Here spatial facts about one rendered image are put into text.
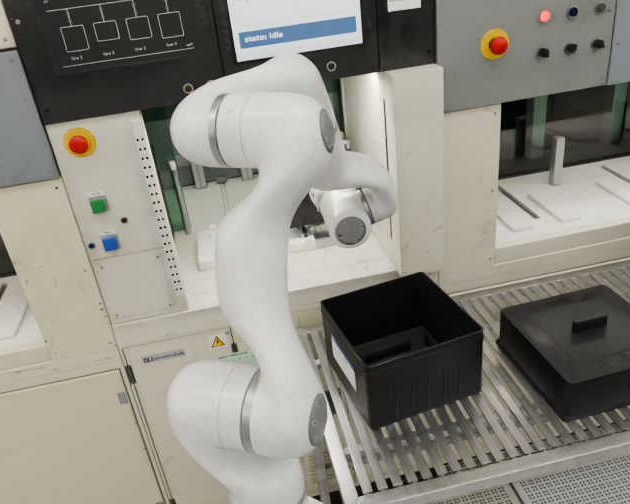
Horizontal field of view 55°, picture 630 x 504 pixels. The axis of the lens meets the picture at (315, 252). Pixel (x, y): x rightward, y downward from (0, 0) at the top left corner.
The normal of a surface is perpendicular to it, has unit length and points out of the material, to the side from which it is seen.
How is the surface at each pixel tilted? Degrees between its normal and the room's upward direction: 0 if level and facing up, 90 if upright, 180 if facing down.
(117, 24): 90
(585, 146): 90
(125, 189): 90
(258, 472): 29
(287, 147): 67
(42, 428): 90
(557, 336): 0
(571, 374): 0
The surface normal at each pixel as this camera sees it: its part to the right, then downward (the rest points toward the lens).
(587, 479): -0.11, -0.87
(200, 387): -0.25, -0.57
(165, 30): 0.19, 0.46
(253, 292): 0.17, 0.08
